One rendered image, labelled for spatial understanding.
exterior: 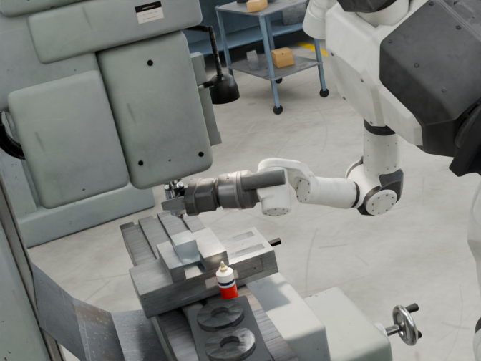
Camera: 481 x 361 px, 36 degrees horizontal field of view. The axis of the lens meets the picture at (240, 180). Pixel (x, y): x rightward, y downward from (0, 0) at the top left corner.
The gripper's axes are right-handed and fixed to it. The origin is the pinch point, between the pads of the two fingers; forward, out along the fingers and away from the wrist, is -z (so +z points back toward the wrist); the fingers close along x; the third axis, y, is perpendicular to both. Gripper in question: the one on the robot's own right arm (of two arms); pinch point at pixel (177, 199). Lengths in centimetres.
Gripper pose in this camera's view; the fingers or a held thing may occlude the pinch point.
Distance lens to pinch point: 170.9
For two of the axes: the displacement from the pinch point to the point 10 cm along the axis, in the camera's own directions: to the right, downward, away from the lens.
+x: -1.1, 4.2, -9.0
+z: 9.7, -1.3, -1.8
